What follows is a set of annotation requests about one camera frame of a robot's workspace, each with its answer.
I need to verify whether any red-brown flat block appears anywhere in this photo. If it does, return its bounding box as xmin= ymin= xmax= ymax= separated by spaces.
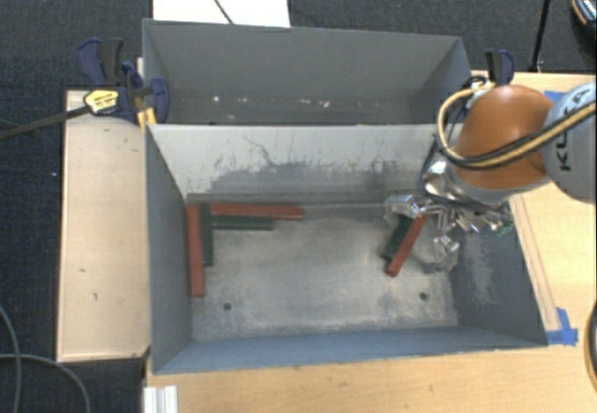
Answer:
xmin=186 ymin=203 xmax=207 ymax=298
xmin=384 ymin=213 xmax=429 ymax=278
xmin=210 ymin=202 xmax=305 ymax=222

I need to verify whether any pale wood flat board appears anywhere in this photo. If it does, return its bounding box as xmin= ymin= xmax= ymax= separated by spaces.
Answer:
xmin=56 ymin=90 xmax=153 ymax=364

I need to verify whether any dark green flat block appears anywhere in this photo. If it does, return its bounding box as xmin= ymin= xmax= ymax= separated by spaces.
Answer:
xmin=199 ymin=202 xmax=216 ymax=268
xmin=380 ymin=217 xmax=414 ymax=264
xmin=212 ymin=214 xmax=277 ymax=232

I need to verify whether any grey metal bin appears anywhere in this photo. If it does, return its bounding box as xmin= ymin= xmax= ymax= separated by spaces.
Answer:
xmin=141 ymin=18 xmax=549 ymax=376

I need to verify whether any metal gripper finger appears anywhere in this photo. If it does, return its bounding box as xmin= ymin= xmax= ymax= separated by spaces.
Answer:
xmin=430 ymin=233 xmax=463 ymax=273
xmin=382 ymin=194 xmax=423 ymax=227

